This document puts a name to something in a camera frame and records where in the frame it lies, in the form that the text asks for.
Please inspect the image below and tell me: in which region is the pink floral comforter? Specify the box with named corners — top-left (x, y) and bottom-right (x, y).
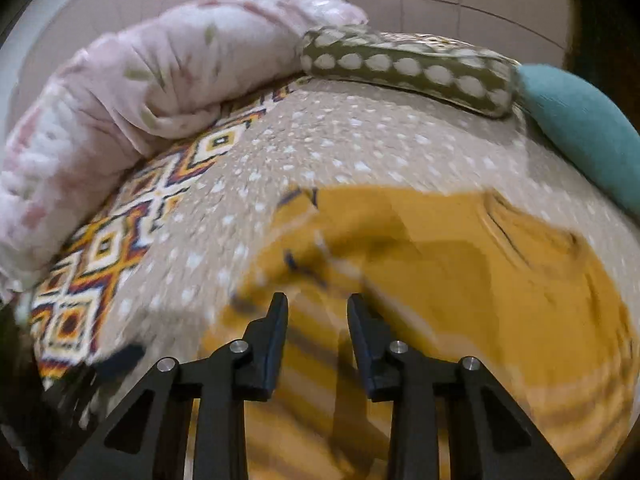
top-left (1, 0), bottom-right (368, 302)

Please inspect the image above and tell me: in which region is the colourful geometric patterned blanket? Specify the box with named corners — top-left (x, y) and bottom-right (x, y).
top-left (21, 79), bottom-right (299, 382)

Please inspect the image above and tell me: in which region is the pink arched headboard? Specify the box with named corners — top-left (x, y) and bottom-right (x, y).
top-left (1, 0), bottom-right (191, 132)

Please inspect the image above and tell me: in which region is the beige heart quilted bedspread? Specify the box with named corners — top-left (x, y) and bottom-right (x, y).
top-left (98, 80), bottom-right (639, 360)

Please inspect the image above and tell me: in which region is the olive white patterned bolster pillow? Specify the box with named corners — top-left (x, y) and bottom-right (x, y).
top-left (299, 25), bottom-right (518, 118)

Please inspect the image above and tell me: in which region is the yellow striped knit garment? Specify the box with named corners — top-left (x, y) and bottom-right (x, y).
top-left (202, 186), bottom-right (639, 479)

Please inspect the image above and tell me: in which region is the teal cushion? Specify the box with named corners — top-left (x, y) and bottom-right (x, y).
top-left (518, 64), bottom-right (639, 218)

